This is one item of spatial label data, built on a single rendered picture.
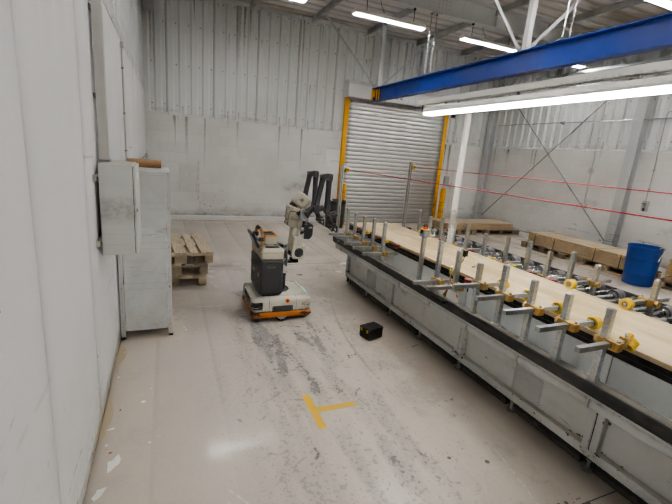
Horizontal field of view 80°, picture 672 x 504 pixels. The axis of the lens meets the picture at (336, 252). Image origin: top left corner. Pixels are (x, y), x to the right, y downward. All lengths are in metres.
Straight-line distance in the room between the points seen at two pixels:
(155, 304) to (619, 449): 3.70
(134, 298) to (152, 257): 0.42
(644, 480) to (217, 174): 9.33
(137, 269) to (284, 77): 7.61
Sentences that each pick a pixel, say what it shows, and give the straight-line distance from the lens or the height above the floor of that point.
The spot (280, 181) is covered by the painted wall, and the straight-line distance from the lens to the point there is 10.59.
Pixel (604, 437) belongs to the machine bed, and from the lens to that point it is 3.16.
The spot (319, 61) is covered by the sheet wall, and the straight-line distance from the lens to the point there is 11.04.
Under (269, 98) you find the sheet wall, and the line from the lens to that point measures 10.54.
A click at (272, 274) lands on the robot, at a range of 4.30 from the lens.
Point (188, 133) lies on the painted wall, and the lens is 10.22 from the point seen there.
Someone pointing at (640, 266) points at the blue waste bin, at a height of 0.36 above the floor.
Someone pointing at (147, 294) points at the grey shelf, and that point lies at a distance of 4.09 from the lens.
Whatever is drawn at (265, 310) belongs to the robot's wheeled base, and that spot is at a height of 0.14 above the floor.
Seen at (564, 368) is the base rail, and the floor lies 0.70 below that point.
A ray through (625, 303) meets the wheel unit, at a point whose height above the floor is 0.95.
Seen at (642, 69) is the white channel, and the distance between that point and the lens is 3.04.
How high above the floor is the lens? 1.82
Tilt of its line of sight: 14 degrees down
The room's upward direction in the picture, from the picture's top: 5 degrees clockwise
